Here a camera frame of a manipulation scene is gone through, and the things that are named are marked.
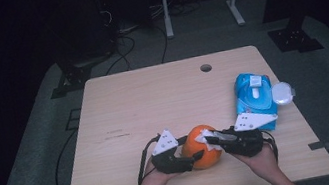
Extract orange plush toy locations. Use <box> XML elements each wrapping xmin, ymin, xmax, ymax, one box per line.
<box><xmin>177</xmin><ymin>121</ymin><xmax>226</xmax><ymax>173</ymax></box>

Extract thin black floor cable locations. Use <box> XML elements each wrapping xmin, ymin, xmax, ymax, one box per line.
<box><xmin>154</xmin><ymin>23</ymin><xmax>173</xmax><ymax>65</ymax></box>

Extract long black floor cable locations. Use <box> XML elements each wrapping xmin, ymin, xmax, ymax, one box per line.
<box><xmin>47</xmin><ymin>128</ymin><xmax>88</xmax><ymax>185</ymax></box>

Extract tangled floor cable bundle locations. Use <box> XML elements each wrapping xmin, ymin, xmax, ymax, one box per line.
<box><xmin>148</xmin><ymin>0</ymin><xmax>205</xmax><ymax>22</ymax></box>

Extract black stand base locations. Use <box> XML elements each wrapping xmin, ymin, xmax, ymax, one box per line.
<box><xmin>44</xmin><ymin>44</ymin><xmax>119</xmax><ymax>100</ymax></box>
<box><xmin>263</xmin><ymin>10</ymin><xmax>325</xmax><ymax>59</ymax></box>

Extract person's left hand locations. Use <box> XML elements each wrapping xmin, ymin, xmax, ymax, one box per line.
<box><xmin>133</xmin><ymin>153</ymin><xmax>178</xmax><ymax>185</ymax></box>

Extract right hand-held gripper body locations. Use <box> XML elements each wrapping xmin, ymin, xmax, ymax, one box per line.
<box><xmin>221</xmin><ymin>106</ymin><xmax>285</xmax><ymax>162</ymax></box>

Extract person's right hand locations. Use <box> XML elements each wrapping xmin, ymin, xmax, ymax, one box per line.
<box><xmin>231</xmin><ymin>140</ymin><xmax>283</xmax><ymax>185</ymax></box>

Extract blue wet wipes pack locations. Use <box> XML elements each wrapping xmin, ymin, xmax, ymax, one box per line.
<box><xmin>230</xmin><ymin>64</ymin><xmax>302</xmax><ymax>137</ymax></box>

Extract left hand-held gripper cable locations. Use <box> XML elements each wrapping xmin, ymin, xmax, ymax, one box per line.
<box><xmin>129</xmin><ymin>134</ymin><xmax>170</xmax><ymax>185</ymax></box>

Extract grey tape piece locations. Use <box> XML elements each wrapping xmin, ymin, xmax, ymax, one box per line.
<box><xmin>307</xmin><ymin>139</ymin><xmax>329</xmax><ymax>154</ymax></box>

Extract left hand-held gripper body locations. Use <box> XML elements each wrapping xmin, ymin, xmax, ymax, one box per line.
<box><xmin>146</xmin><ymin>125</ymin><xmax>198</xmax><ymax>178</ymax></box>

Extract black floor cable loop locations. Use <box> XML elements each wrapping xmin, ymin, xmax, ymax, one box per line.
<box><xmin>99</xmin><ymin>33</ymin><xmax>142</xmax><ymax>77</ymax></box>

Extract white wet wipe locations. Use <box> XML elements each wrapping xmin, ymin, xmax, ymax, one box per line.
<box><xmin>193</xmin><ymin>126</ymin><xmax>223</xmax><ymax>155</ymax></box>

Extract right hand-held gripper cable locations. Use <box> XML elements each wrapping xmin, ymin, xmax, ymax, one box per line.
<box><xmin>259</xmin><ymin>128</ymin><xmax>282</xmax><ymax>165</ymax></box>

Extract hand-held gripper cable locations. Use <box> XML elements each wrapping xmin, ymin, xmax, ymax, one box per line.
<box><xmin>129</xmin><ymin>134</ymin><xmax>170</xmax><ymax>185</ymax></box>
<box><xmin>259</xmin><ymin>128</ymin><xmax>282</xmax><ymax>165</ymax></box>

